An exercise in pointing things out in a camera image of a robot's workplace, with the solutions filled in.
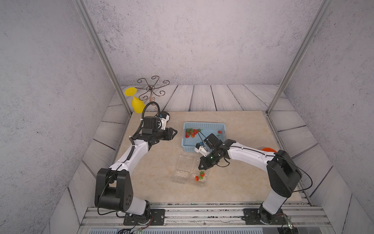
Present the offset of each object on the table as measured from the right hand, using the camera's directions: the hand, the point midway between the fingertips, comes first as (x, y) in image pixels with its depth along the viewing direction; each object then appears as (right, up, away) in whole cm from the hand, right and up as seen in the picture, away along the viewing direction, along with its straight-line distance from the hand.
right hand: (200, 168), depth 82 cm
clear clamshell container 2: (-2, -4, +7) cm, 8 cm away
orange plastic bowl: (+45, +8, +12) cm, 47 cm away
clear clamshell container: (-10, -3, +9) cm, 14 cm away
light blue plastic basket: (-7, +11, +20) cm, 23 cm away
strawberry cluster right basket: (+16, +19, +26) cm, 36 cm away
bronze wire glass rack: (-30, +49, +12) cm, 58 cm away
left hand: (-13, +20, +4) cm, 25 cm away
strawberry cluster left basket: (-4, +19, +26) cm, 32 cm away
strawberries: (+1, -6, +3) cm, 6 cm away
